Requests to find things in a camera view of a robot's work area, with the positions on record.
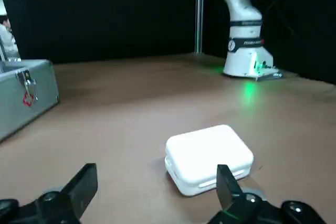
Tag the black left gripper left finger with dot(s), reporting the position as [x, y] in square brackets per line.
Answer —
[78, 190]

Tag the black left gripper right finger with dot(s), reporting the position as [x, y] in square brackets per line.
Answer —
[228, 190]

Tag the small white medicine box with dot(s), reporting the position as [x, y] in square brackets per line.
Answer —
[207, 153]

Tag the silver aluminium case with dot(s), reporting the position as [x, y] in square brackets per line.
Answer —
[26, 98]

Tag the person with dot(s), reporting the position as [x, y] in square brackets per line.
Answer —
[6, 40]

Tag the aluminium frame post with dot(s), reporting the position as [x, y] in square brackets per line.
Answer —
[200, 11]

